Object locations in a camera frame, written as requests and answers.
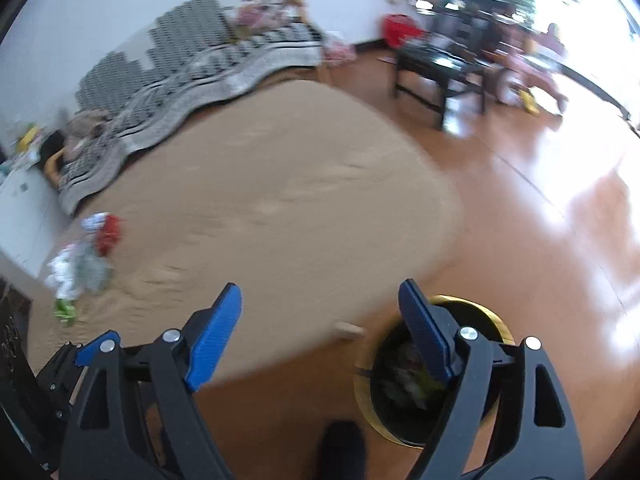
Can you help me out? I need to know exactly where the small green wrapper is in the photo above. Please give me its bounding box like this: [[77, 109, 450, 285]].
[[52, 299, 78, 326]]

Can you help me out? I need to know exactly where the clear grey plastic wrapper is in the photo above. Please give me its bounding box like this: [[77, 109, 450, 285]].
[[80, 250, 115, 295]]

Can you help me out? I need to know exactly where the black white striped blanket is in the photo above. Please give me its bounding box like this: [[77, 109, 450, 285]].
[[55, 0, 326, 216]]

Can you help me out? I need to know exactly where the white green snack wrapper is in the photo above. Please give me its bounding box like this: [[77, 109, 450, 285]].
[[46, 242, 85, 302]]

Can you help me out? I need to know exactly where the white pink plastic bag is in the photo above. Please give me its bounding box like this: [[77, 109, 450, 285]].
[[322, 35, 356, 66]]

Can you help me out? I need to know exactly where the black wooden chair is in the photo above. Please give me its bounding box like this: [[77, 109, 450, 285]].
[[432, 0, 501, 56]]

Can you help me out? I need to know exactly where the wooden frame sofa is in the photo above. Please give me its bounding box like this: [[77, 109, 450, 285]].
[[42, 0, 333, 186]]

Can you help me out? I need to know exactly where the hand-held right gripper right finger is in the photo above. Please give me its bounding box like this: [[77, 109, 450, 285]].
[[397, 279, 587, 480]]

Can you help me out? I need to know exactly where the person's dark-socked foot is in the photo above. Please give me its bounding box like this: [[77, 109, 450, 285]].
[[317, 420, 368, 480]]

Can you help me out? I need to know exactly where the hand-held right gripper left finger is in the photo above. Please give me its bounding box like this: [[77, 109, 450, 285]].
[[59, 282, 243, 480]]

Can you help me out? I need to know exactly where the black wooden stool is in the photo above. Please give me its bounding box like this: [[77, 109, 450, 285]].
[[394, 42, 488, 131]]

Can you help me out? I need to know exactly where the pink white plush toy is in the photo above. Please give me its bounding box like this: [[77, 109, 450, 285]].
[[235, 0, 306, 28]]

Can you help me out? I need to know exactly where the red wrapper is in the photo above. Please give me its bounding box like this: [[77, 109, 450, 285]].
[[95, 215, 123, 256]]

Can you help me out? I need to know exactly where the white cabinet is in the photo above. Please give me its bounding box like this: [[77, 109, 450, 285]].
[[0, 157, 68, 281]]

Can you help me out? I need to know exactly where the yellow toy duck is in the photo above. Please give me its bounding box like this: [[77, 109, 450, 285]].
[[517, 87, 541, 114]]

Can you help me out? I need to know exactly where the light wooden table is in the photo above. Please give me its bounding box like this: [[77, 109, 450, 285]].
[[25, 80, 468, 391]]

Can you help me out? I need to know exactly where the red bag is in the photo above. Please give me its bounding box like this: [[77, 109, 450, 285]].
[[382, 12, 421, 48]]

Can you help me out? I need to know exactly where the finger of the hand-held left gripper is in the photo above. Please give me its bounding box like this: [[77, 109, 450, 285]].
[[37, 331, 121, 421]]

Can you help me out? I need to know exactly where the brown plush toy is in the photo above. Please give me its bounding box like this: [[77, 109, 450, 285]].
[[65, 110, 113, 142]]

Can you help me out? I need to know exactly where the black gold-rimmed trash bin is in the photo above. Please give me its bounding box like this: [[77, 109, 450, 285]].
[[354, 295, 516, 448]]

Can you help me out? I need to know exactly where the pink ride-on toy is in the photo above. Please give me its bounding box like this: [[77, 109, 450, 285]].
[[487, 50, 571, 111]]

